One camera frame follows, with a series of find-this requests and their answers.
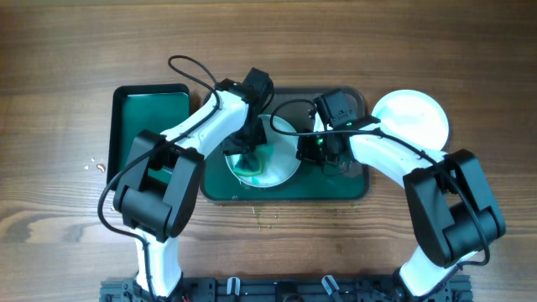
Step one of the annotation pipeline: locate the green yellow sponge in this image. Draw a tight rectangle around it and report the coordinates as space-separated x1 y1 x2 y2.
232 145 274 177

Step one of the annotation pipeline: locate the white plate stained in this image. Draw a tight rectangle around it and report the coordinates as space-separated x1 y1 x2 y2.
372 89 450 150
225 114 300 188

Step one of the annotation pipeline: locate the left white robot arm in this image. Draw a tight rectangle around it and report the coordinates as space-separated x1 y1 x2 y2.
107 79 274 301

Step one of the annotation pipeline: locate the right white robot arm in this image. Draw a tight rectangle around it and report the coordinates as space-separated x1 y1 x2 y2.
297 122 506 301

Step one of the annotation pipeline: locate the large dark serving tray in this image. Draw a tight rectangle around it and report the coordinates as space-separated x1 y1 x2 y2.
200 86 370 204

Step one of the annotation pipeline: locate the small green water tray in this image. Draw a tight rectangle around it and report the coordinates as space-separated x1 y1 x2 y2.
107 84 190 181

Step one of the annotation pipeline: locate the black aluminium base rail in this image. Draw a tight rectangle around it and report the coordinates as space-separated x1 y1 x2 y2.
99 275 474 302

